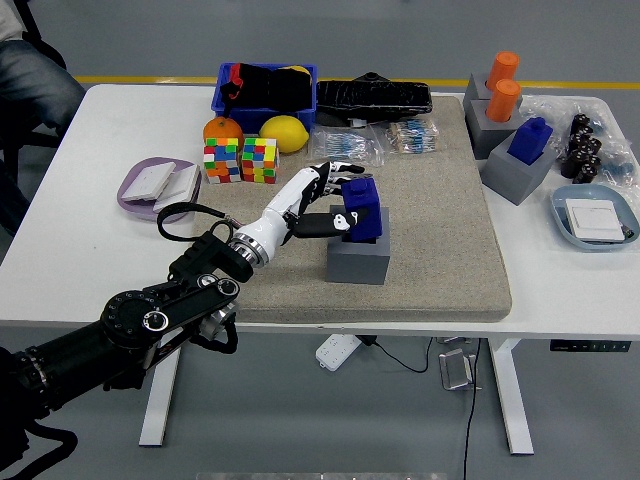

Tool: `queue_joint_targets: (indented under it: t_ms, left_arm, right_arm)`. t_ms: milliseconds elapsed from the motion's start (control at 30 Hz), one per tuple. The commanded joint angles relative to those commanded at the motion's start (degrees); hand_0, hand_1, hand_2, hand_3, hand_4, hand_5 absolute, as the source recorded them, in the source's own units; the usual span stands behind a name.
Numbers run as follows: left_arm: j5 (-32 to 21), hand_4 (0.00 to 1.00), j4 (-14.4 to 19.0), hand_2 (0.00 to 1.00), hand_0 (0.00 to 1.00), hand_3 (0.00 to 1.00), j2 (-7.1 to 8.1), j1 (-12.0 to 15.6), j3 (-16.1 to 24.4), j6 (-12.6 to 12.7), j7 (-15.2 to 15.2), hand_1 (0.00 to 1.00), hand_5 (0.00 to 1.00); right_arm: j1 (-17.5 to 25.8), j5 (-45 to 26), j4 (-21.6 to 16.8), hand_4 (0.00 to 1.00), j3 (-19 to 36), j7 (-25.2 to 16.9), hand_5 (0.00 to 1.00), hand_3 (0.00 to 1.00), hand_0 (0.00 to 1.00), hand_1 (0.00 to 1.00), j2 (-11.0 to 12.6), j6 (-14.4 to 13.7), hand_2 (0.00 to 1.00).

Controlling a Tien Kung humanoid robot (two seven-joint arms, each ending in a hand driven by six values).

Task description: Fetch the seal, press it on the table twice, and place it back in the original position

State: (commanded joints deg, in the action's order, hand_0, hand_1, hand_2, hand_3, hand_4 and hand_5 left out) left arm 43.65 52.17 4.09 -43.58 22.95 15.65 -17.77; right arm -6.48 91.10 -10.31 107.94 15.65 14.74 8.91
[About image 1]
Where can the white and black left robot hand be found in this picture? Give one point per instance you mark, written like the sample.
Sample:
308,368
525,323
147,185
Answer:
275,215

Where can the blue square seal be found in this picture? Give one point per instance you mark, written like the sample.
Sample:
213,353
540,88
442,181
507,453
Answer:
366,195
530,142

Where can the grey square seal holder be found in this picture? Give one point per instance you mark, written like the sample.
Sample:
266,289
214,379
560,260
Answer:
357,265
510,180

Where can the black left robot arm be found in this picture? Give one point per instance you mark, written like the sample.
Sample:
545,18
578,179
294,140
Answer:
125,320

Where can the orange cylindrical seal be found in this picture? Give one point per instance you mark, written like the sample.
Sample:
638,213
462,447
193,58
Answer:
504,67
502,102

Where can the multicoloured puzzle cube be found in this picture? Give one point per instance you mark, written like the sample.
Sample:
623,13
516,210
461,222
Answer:
222,160
260,160

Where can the yellow lemon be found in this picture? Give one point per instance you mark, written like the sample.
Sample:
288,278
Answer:
285,134

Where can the orange fruit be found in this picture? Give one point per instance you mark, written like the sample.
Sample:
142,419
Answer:
222,129

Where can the blue plastic bin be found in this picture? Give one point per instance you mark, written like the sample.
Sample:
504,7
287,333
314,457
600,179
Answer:
250,115

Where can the black cloth with red trim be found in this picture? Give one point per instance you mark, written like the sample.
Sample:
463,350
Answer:
280,90

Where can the purple plate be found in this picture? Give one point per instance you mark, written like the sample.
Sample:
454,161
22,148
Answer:
140,212

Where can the yellow object in bin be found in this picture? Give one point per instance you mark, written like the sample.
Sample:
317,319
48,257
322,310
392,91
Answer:
300,69

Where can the white power strip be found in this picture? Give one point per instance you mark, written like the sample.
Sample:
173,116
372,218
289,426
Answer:
335,352

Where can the black wrapped keyboard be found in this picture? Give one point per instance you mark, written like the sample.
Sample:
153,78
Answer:
375,100

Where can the grey-brown mat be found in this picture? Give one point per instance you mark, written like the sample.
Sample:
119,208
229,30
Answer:
425,250

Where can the bag of brown and blue resistors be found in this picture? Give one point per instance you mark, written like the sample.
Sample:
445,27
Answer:
412,135

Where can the grey holder with round hole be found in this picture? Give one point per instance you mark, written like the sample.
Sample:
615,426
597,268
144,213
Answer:
475,92
487,142

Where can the white table leg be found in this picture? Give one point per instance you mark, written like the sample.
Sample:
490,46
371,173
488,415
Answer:
155,420
510,400

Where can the blue-grey plate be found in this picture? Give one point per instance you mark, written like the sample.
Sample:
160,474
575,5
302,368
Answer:
560,210

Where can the clear plastic bag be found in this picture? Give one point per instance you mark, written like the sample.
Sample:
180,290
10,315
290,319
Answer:
550,107

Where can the black cylindrical capacitor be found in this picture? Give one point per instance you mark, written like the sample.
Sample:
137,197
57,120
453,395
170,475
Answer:
588,169
580,123
571,164
593,146
580,140

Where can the black table control panel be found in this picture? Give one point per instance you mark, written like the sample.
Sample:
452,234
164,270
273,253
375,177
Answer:
590,346

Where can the small black connector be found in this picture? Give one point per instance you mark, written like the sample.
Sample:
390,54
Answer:
625,231

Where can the white switch panel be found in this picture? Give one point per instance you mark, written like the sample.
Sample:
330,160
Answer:
147,181
595,220
180,190

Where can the silver metal bracket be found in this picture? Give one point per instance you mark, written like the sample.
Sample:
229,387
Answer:
457,370

